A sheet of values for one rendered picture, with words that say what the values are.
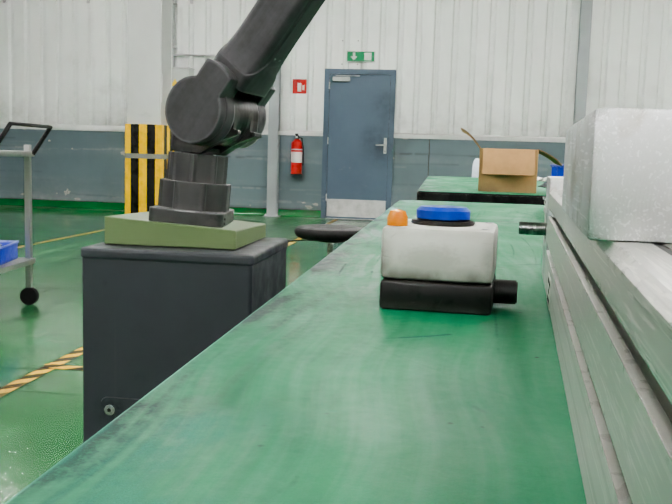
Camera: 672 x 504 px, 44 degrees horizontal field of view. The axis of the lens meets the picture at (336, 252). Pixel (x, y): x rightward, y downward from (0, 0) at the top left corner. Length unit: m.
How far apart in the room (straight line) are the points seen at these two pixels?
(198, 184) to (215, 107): 0.09
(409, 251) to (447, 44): 11.29
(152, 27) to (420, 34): 5.56
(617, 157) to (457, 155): 11.49
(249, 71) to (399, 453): 0.69
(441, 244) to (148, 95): 6.56
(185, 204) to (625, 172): 0.76
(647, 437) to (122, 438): 0.21
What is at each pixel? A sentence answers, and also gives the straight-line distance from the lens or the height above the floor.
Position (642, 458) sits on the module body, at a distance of 0.17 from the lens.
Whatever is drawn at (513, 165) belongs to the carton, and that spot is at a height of 0.87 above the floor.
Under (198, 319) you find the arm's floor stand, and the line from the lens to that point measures 0.93.
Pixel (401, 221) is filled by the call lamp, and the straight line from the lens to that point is 0.59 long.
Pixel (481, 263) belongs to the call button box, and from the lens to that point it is 0.59.
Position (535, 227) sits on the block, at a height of 0.83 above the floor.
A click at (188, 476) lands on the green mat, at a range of 0.29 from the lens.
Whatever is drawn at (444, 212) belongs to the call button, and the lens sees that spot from 0.61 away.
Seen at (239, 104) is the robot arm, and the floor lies 0.94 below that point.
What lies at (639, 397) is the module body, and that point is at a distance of 0.18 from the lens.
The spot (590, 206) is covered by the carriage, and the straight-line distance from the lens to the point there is 0.26.
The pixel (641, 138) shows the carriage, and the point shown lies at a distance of 0.26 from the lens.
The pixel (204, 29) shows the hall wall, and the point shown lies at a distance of 12.42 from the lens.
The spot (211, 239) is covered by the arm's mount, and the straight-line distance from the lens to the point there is 0.95.
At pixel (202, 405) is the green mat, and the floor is 0.78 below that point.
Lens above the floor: 0.89
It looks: 7 degrees down
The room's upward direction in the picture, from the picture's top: 2 degrees clockwise
